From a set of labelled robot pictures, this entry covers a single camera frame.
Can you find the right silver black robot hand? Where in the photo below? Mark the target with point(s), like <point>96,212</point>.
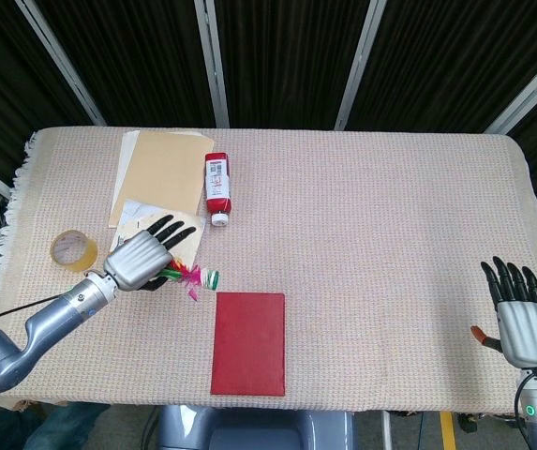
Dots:
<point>528,333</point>

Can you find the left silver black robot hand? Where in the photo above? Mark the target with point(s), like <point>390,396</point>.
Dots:
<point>139,262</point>

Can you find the colourful feather shuttlecock green base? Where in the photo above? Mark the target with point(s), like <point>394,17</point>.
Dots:
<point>209,279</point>

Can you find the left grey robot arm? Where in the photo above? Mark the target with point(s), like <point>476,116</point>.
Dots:
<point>52,314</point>

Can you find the white printed paper sheet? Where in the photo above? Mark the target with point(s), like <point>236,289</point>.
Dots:
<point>132,213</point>

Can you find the clear yellowish tape roll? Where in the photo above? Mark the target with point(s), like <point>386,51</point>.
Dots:
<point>81,265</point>

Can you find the brown kraft envelope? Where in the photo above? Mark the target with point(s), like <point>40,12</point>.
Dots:
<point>165,173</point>

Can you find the red bottle white cap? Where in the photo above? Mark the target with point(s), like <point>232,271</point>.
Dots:
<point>219,201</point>

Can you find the cream paper sheets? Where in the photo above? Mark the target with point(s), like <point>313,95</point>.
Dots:
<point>125,154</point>

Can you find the red hardcover book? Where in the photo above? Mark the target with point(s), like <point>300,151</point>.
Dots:
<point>249,342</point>

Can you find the white table leg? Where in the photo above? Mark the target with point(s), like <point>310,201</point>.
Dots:
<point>387,431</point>

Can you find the blue denim fabric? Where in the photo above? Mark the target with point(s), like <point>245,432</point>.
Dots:
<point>62,422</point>

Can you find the beige woven tablecloth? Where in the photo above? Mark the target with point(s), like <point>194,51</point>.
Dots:
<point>366,234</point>

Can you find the grey robot torso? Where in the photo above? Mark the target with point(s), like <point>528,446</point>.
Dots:
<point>258,431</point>

